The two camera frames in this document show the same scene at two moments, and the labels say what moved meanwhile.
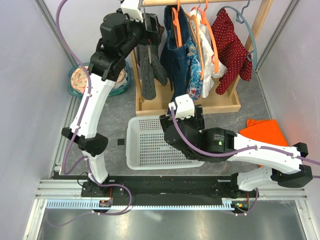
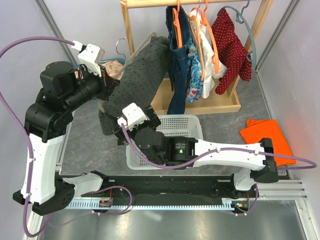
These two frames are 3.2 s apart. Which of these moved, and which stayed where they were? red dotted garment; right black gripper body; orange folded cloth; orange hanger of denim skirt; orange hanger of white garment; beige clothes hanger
Moved: right black gripper body; beige clothes hanger
Stayed: orange hanger of white garment; orange folded cloth; orange hanger of denim skirt; red dotted garment
